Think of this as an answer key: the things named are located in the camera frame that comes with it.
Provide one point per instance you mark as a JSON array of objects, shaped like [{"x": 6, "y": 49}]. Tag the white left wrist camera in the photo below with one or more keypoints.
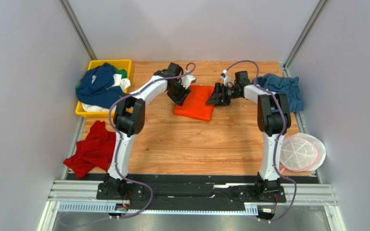
[{"x": 187, "y": 80}]

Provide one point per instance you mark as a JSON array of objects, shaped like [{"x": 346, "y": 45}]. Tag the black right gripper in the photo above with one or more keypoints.
[{"x": 221, "y": 95}]

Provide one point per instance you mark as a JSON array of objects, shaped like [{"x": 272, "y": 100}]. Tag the green t-shirt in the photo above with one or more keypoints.
[{"x": 121, "y": 79}]

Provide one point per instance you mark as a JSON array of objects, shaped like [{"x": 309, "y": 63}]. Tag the aluminium frame rail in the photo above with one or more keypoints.
[{"x": 307, "y": 195}]

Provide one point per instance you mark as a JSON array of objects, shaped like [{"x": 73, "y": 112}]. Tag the orange t-shirt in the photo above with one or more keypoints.
[{"x": 194, "y": 106}]

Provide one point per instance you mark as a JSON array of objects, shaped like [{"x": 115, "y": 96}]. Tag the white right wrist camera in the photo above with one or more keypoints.
[{"x": 226, "y": 78}]

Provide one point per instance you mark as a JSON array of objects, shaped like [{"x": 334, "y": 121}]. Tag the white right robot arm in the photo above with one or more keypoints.
[{"x": 273, "y": 119}]

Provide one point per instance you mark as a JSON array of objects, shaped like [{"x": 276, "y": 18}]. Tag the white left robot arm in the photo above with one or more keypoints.
[{"x": 129, "y": 120}]

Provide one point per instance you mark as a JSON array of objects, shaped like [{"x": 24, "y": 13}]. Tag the white mesh laundry bag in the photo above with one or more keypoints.
[{"x": 302, "y": 152}]

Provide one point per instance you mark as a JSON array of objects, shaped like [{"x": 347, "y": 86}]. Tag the red t-shirt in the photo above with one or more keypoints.
[{"x": 94, "y": 151}]

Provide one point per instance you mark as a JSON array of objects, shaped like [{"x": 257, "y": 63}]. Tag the white t-shirt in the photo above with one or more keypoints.
[{"x": 95, "y": 108}]

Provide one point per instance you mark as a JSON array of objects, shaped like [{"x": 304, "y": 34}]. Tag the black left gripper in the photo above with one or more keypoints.
[{"x": 180, "y": 98}]

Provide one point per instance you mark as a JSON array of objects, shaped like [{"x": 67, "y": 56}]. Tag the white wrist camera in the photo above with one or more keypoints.
[
  {"x": 226, "y": 78},
  {"x": 187, "y": 80}
]

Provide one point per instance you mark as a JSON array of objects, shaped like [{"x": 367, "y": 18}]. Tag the navy blue t-shirt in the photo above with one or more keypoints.
[{"x": 96, "y": 87}]

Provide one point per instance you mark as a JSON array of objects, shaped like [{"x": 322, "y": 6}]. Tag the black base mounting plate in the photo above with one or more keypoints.
[{"x": 193, "y": 193}]

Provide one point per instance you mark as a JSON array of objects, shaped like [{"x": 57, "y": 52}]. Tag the teal blue t-shirt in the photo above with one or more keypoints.
[{"x": 288, "y": 85}]

